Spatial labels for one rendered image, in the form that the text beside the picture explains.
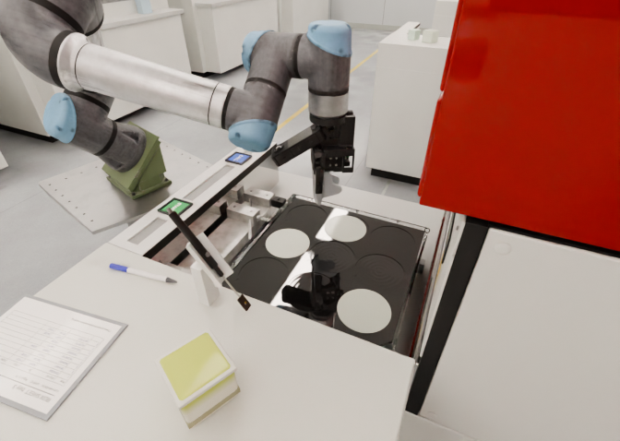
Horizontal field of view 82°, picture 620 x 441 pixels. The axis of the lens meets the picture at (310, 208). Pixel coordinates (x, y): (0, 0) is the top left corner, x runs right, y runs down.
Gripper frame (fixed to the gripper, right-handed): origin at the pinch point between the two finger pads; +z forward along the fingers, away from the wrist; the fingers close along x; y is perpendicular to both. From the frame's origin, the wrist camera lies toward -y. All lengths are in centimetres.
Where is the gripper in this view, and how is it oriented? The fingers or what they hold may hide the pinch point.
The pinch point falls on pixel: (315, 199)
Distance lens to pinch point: 79.8
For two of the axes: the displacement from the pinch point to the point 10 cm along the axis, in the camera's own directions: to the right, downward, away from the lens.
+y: 10.0, -0.5, 0.7
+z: 0.0, 8.1, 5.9
